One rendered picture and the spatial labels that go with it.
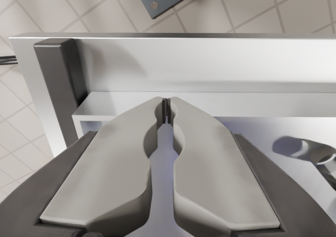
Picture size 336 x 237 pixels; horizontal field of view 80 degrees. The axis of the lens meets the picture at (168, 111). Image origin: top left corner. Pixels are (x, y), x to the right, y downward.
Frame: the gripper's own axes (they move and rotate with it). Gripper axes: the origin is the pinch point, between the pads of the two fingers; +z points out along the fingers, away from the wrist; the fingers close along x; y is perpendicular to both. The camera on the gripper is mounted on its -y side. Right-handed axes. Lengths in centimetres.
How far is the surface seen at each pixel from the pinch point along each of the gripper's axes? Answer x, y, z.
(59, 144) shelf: -9.9, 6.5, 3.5
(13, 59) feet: -74, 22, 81
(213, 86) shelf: 3.4, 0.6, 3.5
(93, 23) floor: -37, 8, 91
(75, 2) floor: -44, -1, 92
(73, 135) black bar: -7.1, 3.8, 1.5
